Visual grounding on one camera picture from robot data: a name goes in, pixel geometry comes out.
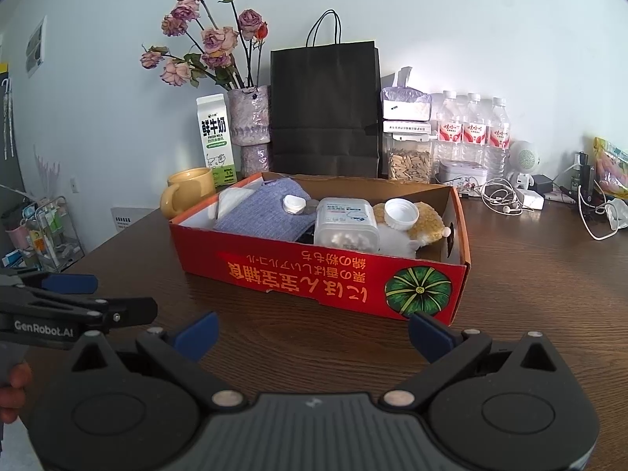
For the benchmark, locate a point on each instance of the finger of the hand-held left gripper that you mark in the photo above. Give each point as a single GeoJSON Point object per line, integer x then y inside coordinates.
{"type": "Point", "coordinates": [68, 283]}
{"type": "Point", "coordinates": [127, 311]}

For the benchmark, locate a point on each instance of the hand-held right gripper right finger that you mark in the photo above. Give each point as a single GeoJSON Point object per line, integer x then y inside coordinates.
{"type": "Point", "coordinates": [431, 336]}

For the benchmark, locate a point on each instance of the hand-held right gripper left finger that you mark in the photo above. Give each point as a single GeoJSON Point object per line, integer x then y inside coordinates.
{"type": "Point", "coordinates": [198, 331]}

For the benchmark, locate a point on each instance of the plush lamb toy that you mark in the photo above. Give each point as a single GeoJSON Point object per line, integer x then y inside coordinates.
{"type": "Point", "coordinates": [431, 225]}

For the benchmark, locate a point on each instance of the red cardboard box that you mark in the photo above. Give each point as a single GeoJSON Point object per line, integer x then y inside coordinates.
{"type": "Point", "coordinates": [294, 274]}

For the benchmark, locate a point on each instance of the white ribbed bottle cap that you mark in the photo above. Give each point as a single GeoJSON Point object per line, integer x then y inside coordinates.
{"type": "Point", "coordinates": [401, 213]}

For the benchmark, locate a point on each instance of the blue-grey fabric pouch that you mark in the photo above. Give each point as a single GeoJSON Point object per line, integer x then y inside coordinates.
{"type": "Point", "coordinates": [260, 216]}

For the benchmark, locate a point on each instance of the white padded packet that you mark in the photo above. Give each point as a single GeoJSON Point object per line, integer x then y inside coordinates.
{"type": "Point", "coordinates": [230, 203]}

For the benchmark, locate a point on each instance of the white plastic bottle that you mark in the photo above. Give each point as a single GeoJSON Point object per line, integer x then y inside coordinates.
{"type": "Point", "coordinates": [346, 225]}

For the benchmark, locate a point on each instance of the person's left hand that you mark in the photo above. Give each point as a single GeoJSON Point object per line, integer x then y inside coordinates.
{"type": "Point", "coordinates": [14, 402]}

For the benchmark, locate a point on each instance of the yellow ceramic mug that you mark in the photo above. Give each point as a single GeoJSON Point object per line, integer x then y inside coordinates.
{"type": "Point", "coordinates": [189, 189]}

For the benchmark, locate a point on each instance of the white earphones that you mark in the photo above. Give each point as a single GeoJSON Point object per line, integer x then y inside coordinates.
{"type": "Point", "coordinates": [510, 210]}

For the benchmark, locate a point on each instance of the silver metal tin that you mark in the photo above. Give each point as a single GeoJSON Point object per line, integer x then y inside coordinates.
{"type": "Point", "coordinates": [463, 174]}

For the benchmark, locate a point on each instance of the small white charger block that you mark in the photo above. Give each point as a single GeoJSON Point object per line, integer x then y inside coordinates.
{"type": "Point", "coordinates": [530, 199]}

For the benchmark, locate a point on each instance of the jar of wooden pieces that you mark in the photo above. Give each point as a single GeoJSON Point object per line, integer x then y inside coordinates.
{"type": "Point", "coordinates": [409, 162]}

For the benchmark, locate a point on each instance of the black power adapter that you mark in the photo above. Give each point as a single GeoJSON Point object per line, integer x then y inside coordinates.
{"type": "Point", "coordinates": [542, 184]}

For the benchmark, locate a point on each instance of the white green milk carton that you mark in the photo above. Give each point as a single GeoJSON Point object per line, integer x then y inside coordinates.
{"type": "Point", "coordinates": [215, 132]}

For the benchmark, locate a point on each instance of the flat white box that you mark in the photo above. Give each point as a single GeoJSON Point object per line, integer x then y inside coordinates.
{"type": "Point", "coordinates": [407, 126]}

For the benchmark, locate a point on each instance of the mottled purple ceramic vase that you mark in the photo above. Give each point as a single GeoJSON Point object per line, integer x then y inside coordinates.
{"type": "Point", "coordinates": [250, 117]}

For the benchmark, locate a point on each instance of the white face mask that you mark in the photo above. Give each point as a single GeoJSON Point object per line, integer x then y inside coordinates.
{"type": "Point", "coordinates": [618, 213]}

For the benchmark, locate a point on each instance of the purple tissue pack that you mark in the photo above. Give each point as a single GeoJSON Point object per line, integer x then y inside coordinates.
{"type": "Point", "coordinates": [405, 103]}

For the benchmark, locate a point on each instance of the yellow snack bag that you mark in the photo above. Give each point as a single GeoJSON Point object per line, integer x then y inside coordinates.
{"type": "Point", "coordinates": [613, 167]}

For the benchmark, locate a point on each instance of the black paper bag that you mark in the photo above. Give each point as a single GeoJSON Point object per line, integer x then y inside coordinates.
{"type": "Point", "coordinates": [324, 108]}

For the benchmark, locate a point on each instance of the dried pink rose bouquet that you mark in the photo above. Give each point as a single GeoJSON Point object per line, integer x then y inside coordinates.
{"type": "Point", "coordinates": [216, 39]}

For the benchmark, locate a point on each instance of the white wall outlet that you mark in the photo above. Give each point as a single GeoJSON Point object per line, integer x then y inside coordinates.
{"type": "Point", "coordinates": [74, 184]}

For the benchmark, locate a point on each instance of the dark wall board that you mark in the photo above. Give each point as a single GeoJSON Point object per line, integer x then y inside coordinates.
{"type": "Point", "coordinates": [7, 157]}

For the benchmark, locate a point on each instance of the wall paper notice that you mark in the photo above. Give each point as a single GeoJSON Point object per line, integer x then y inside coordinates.
{"type": "Point", "coordinates": [36, 46]}

